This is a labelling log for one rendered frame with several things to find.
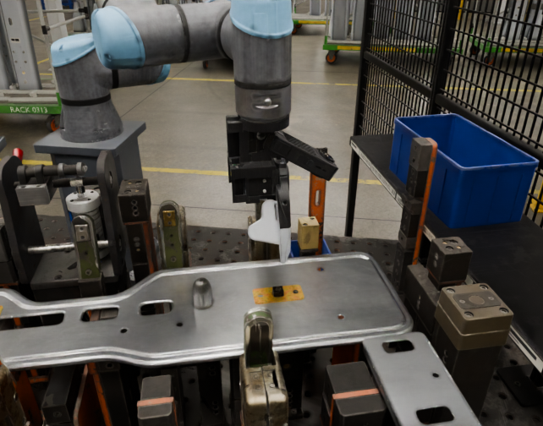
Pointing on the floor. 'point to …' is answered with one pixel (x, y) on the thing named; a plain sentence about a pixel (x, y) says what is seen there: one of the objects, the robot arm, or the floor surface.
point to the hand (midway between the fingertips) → (278, 237)
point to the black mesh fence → (530, 395)
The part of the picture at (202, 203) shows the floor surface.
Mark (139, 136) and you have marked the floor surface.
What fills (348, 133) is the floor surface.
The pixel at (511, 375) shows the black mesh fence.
